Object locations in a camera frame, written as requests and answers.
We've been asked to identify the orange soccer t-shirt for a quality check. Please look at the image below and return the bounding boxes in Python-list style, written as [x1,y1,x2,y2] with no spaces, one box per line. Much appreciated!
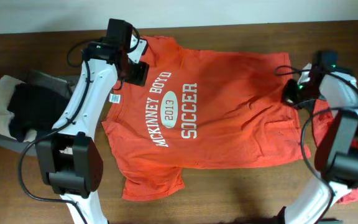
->
[103,36,302,202]

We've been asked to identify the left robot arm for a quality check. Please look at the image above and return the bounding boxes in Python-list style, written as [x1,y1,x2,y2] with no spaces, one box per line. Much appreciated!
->
[35,19,149,223]

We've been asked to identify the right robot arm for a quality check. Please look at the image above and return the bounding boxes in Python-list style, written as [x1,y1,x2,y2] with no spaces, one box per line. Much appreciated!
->
[270,50,358,223]

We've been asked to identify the red t-shirt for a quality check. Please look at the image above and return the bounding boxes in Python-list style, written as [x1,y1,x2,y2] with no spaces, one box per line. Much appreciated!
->
[312,100,358,204]

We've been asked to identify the grey folded garment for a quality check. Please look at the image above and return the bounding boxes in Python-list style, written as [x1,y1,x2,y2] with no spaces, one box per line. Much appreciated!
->
[0,68,80,157]

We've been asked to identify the left black cable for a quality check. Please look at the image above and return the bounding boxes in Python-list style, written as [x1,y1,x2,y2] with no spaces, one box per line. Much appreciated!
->
[17,26,141,224]

